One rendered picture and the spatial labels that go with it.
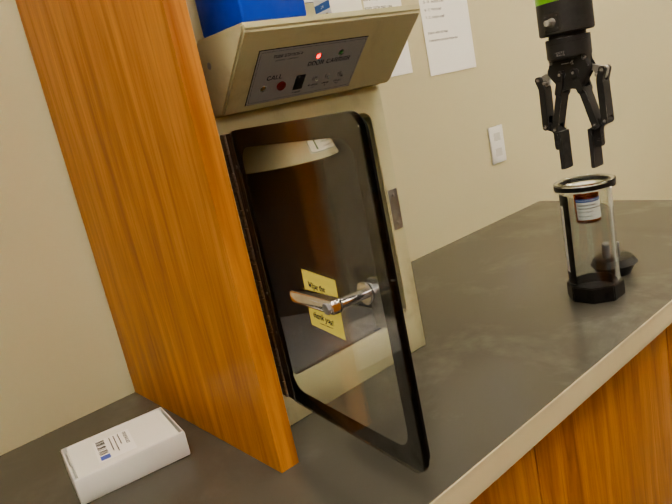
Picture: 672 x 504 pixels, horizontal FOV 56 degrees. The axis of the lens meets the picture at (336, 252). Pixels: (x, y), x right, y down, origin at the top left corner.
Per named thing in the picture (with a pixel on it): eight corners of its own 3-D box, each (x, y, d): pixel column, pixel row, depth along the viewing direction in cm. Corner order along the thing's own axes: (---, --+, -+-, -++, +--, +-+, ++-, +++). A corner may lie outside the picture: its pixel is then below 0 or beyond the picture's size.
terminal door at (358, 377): (294, 396, 94) (230, 130, 85) (432, 476, 69) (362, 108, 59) (290, 399, 94) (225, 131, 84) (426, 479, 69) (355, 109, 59)
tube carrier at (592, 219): (555, 295, 122) (541, 187, 117) (583, 276, 129) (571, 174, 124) (609, 301, 114) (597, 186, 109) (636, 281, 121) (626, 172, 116)
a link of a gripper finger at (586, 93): (578, 68, 113) (585, 65, 112) (601, 126, 113) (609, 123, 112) (567, 71, 110) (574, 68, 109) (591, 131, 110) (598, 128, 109)
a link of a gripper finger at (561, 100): (563, 72, 111) (556, 71, 112) (554, 134, 116) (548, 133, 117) (575, 69, 113) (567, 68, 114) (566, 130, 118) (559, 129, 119)
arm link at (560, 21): (604, -9, 109) (555, 4, 116) (569, -4, 102) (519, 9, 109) (607, 28, 110) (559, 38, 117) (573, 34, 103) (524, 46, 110)
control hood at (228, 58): (211, 118, 85) (193, 41, 82) (379, 83, 104) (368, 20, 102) (259, 108, 76) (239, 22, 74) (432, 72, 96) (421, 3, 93)
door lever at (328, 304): (328, 292, 74) (323, 272, 74) (376, 305, 67) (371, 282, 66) (289, 308, 72) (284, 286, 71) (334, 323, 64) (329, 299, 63)
